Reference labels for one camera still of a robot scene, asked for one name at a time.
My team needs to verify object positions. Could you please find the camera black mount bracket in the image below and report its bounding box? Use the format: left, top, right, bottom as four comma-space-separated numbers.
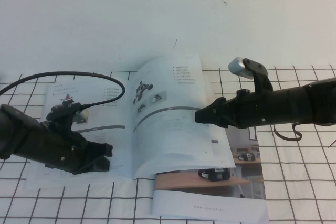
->
46, 102, 85, 133
243, 58, 274, 95

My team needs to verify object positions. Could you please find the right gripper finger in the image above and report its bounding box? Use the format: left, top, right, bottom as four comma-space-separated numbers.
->
199, 97, 227, 112
195, 109, 232, 127

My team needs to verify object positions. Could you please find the left camera black mount bracket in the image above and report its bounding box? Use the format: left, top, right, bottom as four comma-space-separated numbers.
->
46, 102, 85, 133

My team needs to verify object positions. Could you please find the right camera black mount bracket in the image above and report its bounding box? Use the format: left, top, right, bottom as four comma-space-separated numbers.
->
243, 58, 274, 95

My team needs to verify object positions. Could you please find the closed brochure with photo cover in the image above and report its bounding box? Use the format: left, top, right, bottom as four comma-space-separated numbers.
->
151, 119, 270, 224

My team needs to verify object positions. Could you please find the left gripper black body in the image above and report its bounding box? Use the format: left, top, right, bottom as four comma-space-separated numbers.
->
39, 129, 90, 175

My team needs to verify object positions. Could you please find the white product manual book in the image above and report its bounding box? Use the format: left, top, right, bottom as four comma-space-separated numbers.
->
25, 54, 236, 190

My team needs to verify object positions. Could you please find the left camera black cable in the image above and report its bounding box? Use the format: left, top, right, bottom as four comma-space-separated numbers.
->
0, 71, 126, 111

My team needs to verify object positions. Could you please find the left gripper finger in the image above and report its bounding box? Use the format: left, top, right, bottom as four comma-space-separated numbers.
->
88, 142, 113, 158
78, 157, 110, 174

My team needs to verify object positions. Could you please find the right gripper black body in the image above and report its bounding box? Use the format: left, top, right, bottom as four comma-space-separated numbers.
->
225, 89, 274, 129

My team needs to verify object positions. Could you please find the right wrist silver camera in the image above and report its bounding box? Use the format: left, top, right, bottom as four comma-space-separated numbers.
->
227, 57, 254, 79

